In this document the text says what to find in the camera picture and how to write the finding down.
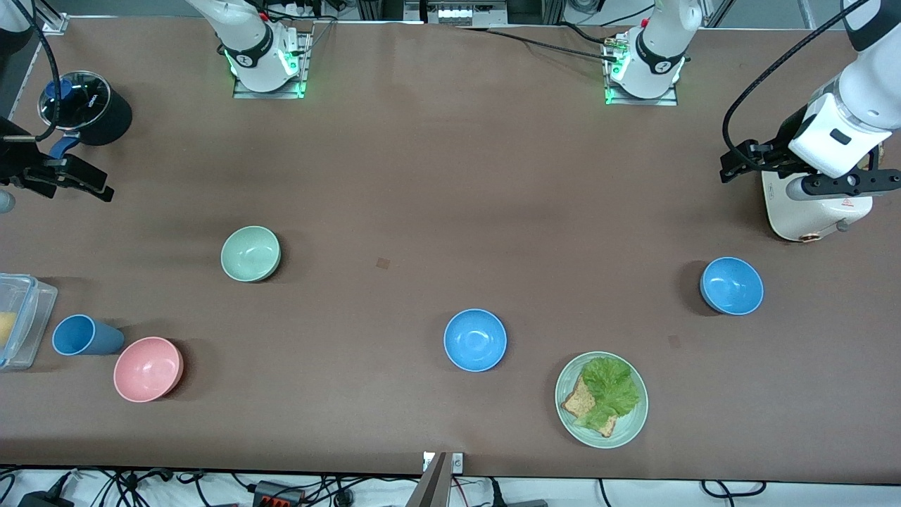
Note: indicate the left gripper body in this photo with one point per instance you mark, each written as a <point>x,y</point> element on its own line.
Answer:
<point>780,146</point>

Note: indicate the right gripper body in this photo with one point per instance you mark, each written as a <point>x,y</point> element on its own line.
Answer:
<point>15,163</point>

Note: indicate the blue bowl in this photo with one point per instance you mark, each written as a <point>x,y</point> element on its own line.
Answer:
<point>732,285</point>
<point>475,340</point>

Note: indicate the light green bowl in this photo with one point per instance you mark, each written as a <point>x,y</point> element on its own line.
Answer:
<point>250,252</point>

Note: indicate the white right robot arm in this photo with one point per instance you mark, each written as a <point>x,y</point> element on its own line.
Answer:
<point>246,42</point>

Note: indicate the pink bowl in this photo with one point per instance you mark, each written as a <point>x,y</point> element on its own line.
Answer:
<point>146,370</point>

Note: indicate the black pot with glass lid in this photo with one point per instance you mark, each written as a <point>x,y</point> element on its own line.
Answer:
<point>105,116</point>

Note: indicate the white toaster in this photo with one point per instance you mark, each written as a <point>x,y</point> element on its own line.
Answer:
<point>795,215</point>

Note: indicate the clear plastic container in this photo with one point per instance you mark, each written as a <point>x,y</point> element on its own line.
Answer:
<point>32,317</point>

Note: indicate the yellow food piece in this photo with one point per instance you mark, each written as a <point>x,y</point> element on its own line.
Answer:
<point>5,329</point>

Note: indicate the blue plastic cup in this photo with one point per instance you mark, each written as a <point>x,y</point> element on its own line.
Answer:
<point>88,336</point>

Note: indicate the green lettuce leaf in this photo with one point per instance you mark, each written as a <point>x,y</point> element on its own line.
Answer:
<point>611,387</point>

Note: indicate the light green plate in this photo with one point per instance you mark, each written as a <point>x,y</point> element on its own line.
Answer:
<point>630,429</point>

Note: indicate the brown bread slice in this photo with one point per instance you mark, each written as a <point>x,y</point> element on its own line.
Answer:
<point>578,403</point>

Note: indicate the grey equipment box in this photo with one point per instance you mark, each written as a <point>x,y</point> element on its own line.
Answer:
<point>457,13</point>

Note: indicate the black orange power adapter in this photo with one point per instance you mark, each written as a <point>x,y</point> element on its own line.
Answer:
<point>278,496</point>

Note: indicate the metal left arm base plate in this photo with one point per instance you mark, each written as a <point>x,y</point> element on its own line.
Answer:
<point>669,101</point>

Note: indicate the aluminium table corner bracket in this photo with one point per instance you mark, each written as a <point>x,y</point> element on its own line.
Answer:
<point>56,23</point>

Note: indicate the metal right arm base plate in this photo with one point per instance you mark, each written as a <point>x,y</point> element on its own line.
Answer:
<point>246,94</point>

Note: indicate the small white bracket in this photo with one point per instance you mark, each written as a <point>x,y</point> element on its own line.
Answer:
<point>457,462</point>

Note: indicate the grey camera post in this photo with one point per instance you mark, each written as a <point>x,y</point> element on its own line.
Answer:
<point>431,486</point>

